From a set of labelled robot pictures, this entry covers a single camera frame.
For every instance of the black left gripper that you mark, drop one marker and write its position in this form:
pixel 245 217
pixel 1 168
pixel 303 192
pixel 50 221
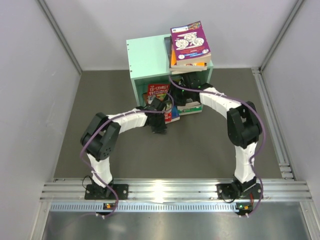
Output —
pixel 160 129

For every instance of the light teal thin book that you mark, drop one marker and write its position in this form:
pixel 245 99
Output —
pixel 190 104

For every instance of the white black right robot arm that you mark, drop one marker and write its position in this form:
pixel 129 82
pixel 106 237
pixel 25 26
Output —
pixel 244 127

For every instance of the Jane Eyre sunset cover book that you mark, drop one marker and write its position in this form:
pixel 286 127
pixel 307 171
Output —
pixel 175 116

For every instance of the dark blue paperback book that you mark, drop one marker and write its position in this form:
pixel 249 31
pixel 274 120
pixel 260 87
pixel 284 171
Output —
pixel 188 69

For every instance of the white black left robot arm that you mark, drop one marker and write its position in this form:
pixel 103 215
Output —
pixel 99 140

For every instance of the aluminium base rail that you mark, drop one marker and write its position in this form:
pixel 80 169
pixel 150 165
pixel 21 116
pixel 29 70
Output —
pixel 181 170

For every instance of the mint green wooden cube shelf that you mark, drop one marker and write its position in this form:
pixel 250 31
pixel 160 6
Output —
pixel 148 63

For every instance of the Roald Dahl Charlie book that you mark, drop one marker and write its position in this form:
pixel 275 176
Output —
pixel 174 65

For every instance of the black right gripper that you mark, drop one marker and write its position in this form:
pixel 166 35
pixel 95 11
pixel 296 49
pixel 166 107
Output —
pixel 177 101

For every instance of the aluminium frame post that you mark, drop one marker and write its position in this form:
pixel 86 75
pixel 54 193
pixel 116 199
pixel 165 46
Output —
pixel 58 32
pixel 298 4

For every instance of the aluminium right frame post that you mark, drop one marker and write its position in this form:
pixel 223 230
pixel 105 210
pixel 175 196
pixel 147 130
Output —
pixel 298 4

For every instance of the dark brown Edward Tulane book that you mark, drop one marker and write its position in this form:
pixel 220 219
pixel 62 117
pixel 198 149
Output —
pixel 168 43

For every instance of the red Treehouse paperback book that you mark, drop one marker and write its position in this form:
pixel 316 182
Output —
pixel 159 91

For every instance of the purple paperback book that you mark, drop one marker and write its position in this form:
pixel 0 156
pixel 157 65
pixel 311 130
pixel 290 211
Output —
pixel 190 44

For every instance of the aluminium left frame post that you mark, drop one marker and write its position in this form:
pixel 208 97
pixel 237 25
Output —
pixel 58 32

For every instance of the green paperback book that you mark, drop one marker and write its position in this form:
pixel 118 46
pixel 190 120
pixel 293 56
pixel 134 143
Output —
pixel 191 110

